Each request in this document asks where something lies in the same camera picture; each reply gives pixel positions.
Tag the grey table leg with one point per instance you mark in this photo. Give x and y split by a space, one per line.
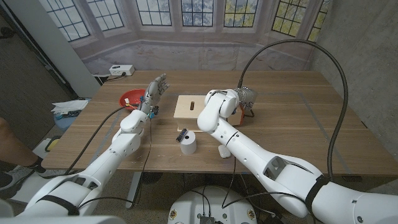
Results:
133 189

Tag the small black clip device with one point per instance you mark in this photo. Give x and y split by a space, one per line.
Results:
181 135

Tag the white floor mat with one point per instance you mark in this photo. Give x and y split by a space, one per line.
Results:
26 186

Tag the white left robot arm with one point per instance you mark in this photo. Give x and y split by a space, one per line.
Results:
118 149

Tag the person's bare leg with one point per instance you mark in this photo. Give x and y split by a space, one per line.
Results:
12 146

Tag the grey black sneaker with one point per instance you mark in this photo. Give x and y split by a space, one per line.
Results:
12 183
53 172

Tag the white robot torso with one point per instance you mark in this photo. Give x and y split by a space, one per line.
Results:
211 202

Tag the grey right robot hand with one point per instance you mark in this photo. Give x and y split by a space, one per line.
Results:
247 98

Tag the white earbuds case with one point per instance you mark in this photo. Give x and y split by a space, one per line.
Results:
224 153

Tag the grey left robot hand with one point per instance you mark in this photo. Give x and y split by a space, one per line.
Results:
152 96

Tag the blue round stool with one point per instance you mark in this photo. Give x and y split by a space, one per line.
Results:
65 123

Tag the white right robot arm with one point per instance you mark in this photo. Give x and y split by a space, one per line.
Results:
248 155

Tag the wooden slotted drawer base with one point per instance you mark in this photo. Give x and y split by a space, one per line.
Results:
186 115

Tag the red bowl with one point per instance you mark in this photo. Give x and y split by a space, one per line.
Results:
130 98

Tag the stack of white papers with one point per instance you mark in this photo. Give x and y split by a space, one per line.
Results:
70 105

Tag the white cylinder roll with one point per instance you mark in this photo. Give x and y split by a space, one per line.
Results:
188 146

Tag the white power strip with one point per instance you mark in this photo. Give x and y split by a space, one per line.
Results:
121 70

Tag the printed window backdrop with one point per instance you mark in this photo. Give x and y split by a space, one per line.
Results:
186 56

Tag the yellow black floor object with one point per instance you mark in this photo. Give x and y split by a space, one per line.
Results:
53 144

